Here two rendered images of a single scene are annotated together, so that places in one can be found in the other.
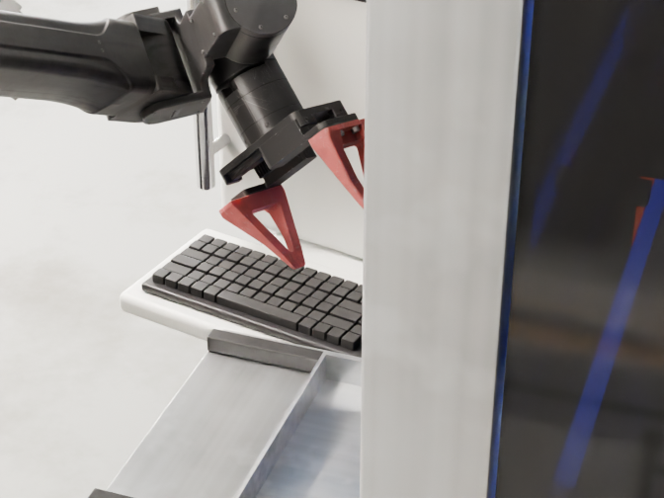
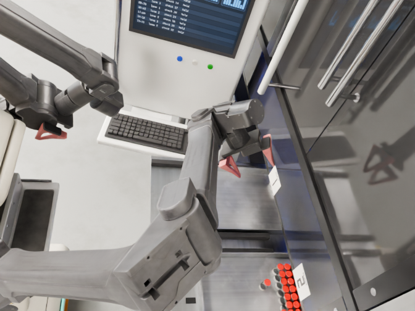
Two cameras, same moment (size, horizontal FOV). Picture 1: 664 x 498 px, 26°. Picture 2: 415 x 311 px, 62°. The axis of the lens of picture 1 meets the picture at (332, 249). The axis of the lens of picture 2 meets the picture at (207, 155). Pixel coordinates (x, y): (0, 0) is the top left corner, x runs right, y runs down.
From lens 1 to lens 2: 80 cm
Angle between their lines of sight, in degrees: 35
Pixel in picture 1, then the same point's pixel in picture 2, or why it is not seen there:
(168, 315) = (117, 144)
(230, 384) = (164, 177)
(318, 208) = (150, 100)
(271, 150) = (246, 152)
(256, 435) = not seen: hidden behind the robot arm
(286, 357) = (177, 165)
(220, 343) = (155, 163)
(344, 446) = not seen: hidden behind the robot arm
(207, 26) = (239, 122)
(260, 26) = (257, 121)
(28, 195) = not seen: outside the picture
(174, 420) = (155, 195)
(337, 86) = (163, 67)
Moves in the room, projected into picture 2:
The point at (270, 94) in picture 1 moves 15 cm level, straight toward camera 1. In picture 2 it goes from (243, 132) to (277, 181)
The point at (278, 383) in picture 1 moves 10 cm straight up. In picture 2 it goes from (177, 174) to (182, 157)
